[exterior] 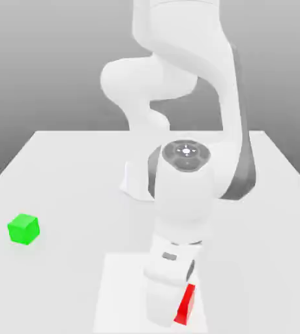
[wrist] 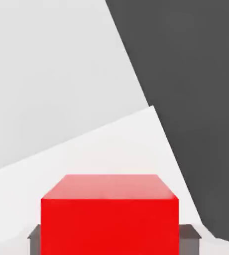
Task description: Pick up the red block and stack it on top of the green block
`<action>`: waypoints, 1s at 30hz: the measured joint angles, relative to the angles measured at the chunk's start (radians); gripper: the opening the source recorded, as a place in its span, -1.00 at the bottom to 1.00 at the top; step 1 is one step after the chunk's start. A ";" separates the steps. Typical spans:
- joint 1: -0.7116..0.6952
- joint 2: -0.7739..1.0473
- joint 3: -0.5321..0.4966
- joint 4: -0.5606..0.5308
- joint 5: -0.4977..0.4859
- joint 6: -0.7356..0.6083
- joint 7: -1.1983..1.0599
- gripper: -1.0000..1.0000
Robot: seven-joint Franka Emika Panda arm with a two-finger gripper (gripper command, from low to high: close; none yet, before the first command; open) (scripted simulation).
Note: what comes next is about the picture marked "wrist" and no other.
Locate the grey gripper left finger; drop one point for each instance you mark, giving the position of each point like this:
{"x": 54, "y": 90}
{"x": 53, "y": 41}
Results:
{"x": 35, "y": 243}

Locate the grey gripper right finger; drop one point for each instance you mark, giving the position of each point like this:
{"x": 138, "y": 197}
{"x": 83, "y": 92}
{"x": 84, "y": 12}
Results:
{"x": 188, "y": 241}

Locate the small red cube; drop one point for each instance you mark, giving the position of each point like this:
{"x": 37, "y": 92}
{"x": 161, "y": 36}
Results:
{"x": 109, "y": 223}

